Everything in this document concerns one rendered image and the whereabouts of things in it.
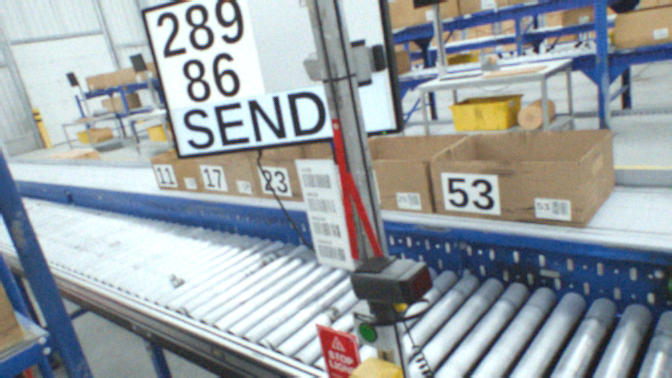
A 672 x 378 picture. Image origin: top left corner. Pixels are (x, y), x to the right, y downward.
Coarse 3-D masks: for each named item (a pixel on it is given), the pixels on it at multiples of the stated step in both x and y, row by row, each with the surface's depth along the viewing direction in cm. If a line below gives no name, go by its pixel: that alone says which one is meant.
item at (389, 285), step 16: (352, 272) 77; (368, 272) 75; (384, 272) 73; (400, 272) 72; (416, 272) 71; (352, 288) 77; (368, 288) 75; (384, 288) 72; (400, 288) 71; (416, 288) 70; (432, 288) 74; (384, 304) 76; (400, 304) 72; (384, 320) 77
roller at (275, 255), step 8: (280, 248) 180; (288, 248) 180; (272, 256) 175; (280, 256) 177; (256, 264) 171; (264, 264) 172; (240, 272) 167; (248, 272) 167; (224, 280) 163; (232, 280) 163; (240, 280) 164; (216, 288) 159; (224, 288) 160; (200, 296) 156; (208, 296) 156; (216, 296) 157; (192, 304) 152; (200, 304) 153; (176, 312) 152; (184, 312) 150
